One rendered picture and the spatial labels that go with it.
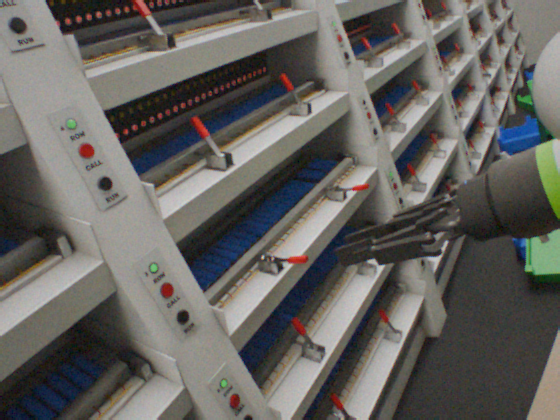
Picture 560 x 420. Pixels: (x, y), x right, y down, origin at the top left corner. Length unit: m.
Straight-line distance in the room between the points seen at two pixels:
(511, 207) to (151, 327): 0.43
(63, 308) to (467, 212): 0.45
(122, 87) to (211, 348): 0.37
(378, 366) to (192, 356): 0.56
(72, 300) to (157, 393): 0.17
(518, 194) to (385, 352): 0.68
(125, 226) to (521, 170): 0.45
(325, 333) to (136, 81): 0.57
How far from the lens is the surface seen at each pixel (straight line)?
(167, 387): 0.61
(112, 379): 0.61
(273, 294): 0.71
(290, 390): 0.79
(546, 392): 0.62
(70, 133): 0.53
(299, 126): 0.83
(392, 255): 0.55
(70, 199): 0.52
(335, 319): 0.90
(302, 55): 1.07
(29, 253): 0.56
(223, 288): 0.69
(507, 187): 0.49
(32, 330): 0.50
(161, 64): 0.65
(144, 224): 0.56
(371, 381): 1.03
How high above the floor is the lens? 0.84
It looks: 18 degrees down
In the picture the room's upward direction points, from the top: 25 degrees counter-clockwise
